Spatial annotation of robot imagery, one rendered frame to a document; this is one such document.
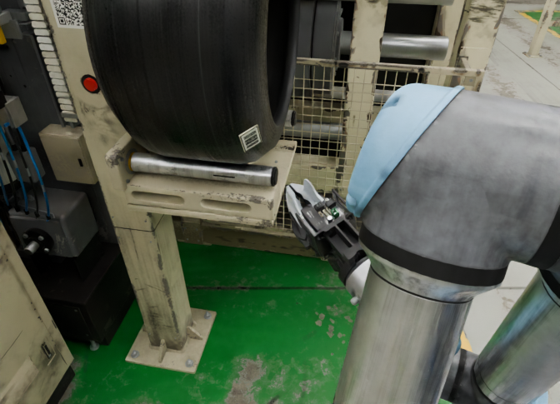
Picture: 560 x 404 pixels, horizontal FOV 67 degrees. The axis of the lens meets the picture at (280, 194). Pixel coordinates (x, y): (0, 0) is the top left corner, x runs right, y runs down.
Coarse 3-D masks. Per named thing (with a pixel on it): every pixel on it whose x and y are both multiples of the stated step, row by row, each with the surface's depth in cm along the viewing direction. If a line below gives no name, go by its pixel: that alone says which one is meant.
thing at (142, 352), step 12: (192, 312) 173; (204, 312) 173; (216, 312) 173; (204, 324) 168; (144, 336) 164; (204, 336) 164; (132, 348) 160; (144, 348) 160; (156, 348) 160; (168, 348) 159; (192, 348) 160; (132, 360) 156; (144, 360) 156; (156, 360) 156; (168, 360) 156; (180, 360) 156; (192, 360) 156; (192, 372) 153
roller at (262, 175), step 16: (128, 160) 98; (144, 160) 97; (160, 160) 97; (176, 160) 96; (192, 160) 96; (192, 176) 97; (208, 176) 96; (224, 176) 95; (240, 176) 94; (256, 176) 93; (272, 176) 93
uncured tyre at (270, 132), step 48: (96, 0) 65; (144, 0) 64; (192, 0) 63; (240, 0) 64; (288, 0) 109; (96, 48) 69; (144, 48) 66; (192, 48) 65; (240, 48) 66; (288, 48) 109; (144, 96) 71; (192, 96) 70; (240, 96) 70; (288, 96) 106; (144, 144) 84; (192, 144) 80; (240, 144) 79
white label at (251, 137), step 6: (246, 132) 77; (252, 132) 78; (258, 132) 79; (240, 138) 77; (246, 138) 78; (252, 138) 80; (258, 138) 81; (246, 144) 80; (252, 144) 81; (246, 150) 81
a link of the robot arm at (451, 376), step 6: (456, 354) 59; (456, 360) 58; (456, 366) 57; (450, 372) 57; (456, 372) 57; (450, 378) 57; (444, 384) 57; (450, 384) 57; (444, 390) 57; (450, 390) 57; (444, 396) 58
